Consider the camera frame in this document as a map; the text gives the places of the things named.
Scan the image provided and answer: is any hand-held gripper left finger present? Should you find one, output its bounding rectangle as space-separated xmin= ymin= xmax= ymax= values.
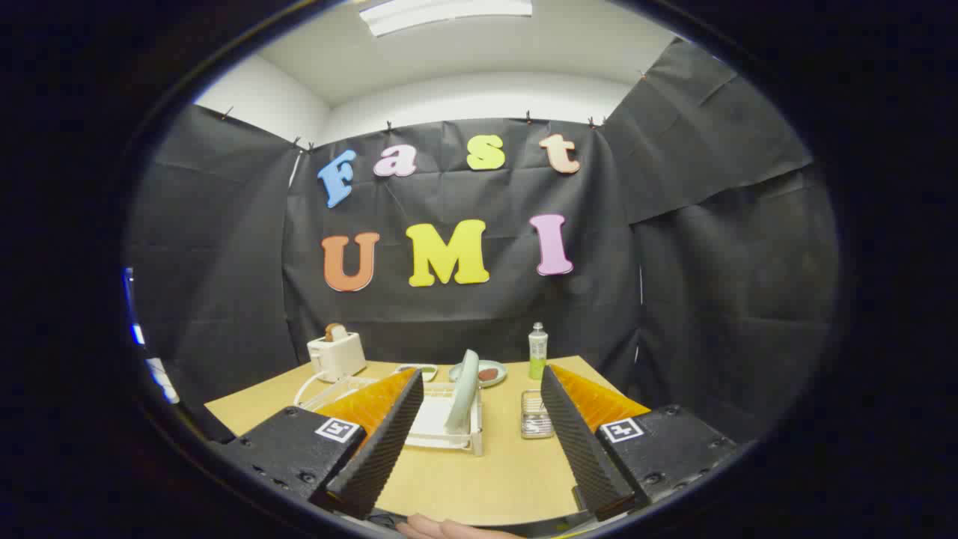
xmin=216 ymin=367 xmax=426 ymax=520

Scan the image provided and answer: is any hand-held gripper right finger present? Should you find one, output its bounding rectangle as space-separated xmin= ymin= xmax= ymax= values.
xmin=540 ymin=364 xmax=739 ymax=523

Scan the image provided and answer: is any metal wire basket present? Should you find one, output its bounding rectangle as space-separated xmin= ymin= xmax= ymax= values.
xmin=521 ymin=389 xmax=555 ymax=439

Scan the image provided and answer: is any white wire dish rack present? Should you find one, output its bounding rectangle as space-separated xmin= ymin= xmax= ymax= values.
xmin=293 ymin=369 xmax=486 ymax=457

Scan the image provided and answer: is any pale green plate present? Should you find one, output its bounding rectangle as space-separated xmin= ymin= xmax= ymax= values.
xmin=445 ymin=350 xmax=481 ymax=435

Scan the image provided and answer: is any white toaster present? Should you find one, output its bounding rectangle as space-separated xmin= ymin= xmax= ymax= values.
xmin=307 ymin=332 xmax=367 ymax=383

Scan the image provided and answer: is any green and white bottle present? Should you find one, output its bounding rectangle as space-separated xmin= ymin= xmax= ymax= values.
xmin=528 ymin=322 xmax=549 ymax=380

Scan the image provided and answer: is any small pale green saucer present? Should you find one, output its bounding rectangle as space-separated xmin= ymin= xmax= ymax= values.
xmin=449 ymin=359 xmax=508 ymax=389

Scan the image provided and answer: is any black backdrop cloth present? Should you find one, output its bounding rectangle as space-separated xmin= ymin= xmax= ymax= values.
xmin=123 ymin=37 xmax=839 ymax=442

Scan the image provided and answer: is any blue lit screen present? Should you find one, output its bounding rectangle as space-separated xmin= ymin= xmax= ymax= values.
xmin=123 ymin=266 xmax=147 ymax=347

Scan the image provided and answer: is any ceiling light panel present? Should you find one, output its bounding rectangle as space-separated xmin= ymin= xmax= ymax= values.
xmin=358 ymin=0 xmax=534 ymax=37

